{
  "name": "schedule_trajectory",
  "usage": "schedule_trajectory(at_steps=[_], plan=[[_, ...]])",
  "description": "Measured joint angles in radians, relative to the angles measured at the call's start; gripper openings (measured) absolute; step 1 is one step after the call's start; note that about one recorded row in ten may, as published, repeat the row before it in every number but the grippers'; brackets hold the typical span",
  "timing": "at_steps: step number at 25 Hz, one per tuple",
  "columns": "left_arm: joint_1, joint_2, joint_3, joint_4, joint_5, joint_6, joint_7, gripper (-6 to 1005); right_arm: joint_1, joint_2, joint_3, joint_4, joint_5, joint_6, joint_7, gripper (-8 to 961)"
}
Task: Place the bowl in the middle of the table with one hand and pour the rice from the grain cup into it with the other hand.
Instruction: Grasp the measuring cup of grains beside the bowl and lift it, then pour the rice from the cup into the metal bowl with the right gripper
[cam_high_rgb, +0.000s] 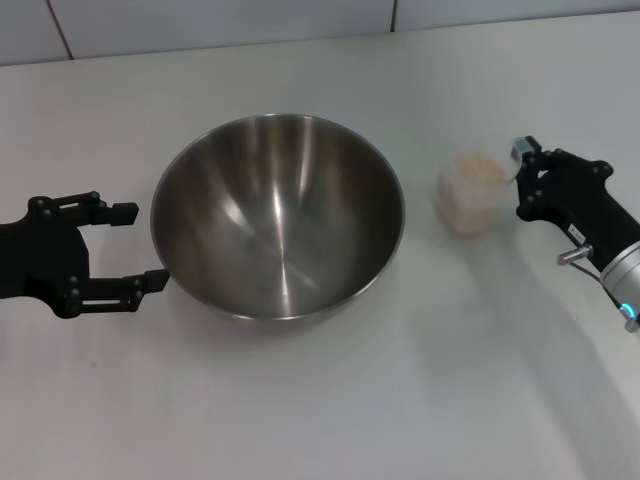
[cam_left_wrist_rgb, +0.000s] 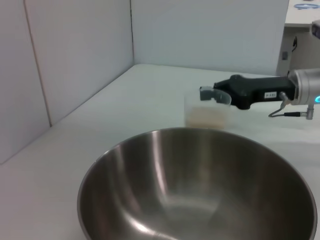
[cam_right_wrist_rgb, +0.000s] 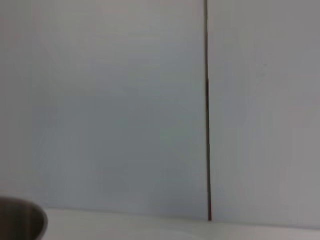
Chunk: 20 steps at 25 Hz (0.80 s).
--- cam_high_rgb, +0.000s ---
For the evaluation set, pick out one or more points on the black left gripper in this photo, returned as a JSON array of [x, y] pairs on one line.
[[45, 255]]

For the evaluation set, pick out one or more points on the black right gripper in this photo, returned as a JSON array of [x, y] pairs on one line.
[[590, 210]]

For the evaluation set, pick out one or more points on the white rice grains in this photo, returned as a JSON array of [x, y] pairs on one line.
[[472, 175]]

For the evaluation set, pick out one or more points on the clear plastic cup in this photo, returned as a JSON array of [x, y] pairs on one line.
[[470, 200]]

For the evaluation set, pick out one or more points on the stainless steel mixing bowl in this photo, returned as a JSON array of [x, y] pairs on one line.
[[280, 220]]

